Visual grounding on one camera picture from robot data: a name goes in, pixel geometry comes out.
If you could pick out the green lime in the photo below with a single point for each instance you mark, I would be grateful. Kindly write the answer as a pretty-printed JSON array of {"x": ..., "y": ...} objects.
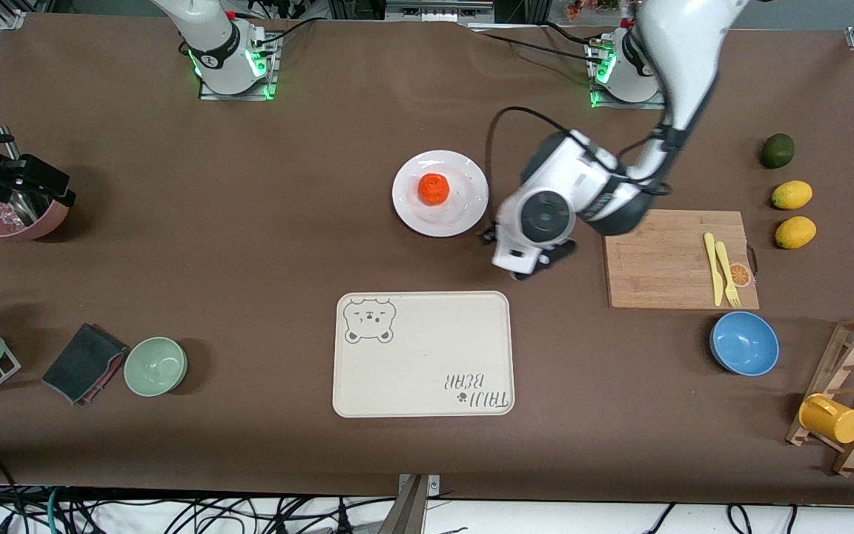
[{"x": 777, "y": 151}]

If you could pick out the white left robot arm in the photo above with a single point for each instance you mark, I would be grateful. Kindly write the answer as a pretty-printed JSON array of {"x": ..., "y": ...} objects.
[{"x": 583, "y": 178}]

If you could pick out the cream bear print tray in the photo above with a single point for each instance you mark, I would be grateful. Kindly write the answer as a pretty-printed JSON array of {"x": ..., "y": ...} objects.
[{"x": 427, "y": 348}]

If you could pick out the yellow lemon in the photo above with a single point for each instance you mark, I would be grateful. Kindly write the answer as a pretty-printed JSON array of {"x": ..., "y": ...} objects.
[
  {"x": 795, "y": 233},
  {"x": 792, "y": 195}
]

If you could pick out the yellow mug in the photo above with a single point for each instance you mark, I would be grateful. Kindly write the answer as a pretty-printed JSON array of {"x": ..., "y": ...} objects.
[{"x": 831, "y": 419}]

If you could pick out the pink folded cloth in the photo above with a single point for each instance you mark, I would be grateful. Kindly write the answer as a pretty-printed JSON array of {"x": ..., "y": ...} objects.
[{"x": 110, "y": 375}]

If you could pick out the dark grey folded cloth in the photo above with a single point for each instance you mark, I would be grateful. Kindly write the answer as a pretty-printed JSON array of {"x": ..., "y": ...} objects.
[{"x": 78, "y": 363}]

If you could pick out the pink bowl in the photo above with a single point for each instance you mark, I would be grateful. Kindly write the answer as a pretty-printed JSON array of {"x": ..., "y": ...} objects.
[{"x": 55, "y": 218}]

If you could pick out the grey metal pole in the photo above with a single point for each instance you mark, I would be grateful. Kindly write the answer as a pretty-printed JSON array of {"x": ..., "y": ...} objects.
[{"x": 408, "y": 513}]

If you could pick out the wooden cutting board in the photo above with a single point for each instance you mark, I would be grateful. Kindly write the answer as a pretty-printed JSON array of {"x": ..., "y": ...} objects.
[{"x": 657, "y": 259}]

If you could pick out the white round plate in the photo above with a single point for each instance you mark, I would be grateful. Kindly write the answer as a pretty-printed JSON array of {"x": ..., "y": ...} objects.
[{"x": 464, "y": 215}]

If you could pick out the pale green bowl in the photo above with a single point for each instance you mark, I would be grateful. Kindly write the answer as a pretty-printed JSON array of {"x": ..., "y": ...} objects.
[{"x": 156, "y": 366}]

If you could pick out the peeled orange fruit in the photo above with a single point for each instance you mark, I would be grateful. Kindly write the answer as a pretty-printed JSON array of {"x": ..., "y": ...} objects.
[{"x": 434, "y": 190}]

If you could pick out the yellow plastic fork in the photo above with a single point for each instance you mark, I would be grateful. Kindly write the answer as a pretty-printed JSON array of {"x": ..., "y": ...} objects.
[{"x": 725, "y": 267}]

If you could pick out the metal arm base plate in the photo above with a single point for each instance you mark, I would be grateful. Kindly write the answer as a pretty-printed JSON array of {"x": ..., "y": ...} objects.
[
  {"x": 273, "y": 74},
  {"x": 620, "y": 106}
]

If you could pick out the yellow plastic knife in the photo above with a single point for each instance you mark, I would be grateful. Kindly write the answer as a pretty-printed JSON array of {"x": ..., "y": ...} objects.
[{"x": 712, "y": 259}]

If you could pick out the clear ice cubes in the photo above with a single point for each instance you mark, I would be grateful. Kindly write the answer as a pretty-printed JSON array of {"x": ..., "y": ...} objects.
[{"x": 6, "y": 215}]

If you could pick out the blue bowl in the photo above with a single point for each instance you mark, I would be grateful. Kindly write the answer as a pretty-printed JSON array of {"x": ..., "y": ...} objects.
[{"x": 744, "y": 345}]

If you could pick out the brown table mat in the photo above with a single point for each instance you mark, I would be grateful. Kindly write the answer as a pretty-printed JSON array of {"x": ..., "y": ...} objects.
[{"x": 197, "y": 267}]

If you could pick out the silver metal bracket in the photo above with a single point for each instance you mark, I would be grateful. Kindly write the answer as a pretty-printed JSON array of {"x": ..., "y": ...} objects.
[{"x": 433, "y": 485}]

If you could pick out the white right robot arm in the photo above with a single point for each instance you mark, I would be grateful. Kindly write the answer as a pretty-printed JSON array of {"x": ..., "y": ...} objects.
[{"x": 216, "y": 52}]

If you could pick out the stainless steel scoop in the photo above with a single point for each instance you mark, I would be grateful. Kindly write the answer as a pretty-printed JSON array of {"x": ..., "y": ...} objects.
[{"x": 30, "y": 209}]

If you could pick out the orange slice sticker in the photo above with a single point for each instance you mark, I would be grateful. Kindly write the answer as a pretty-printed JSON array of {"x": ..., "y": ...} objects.
[{"x": 741, "y": 276}]

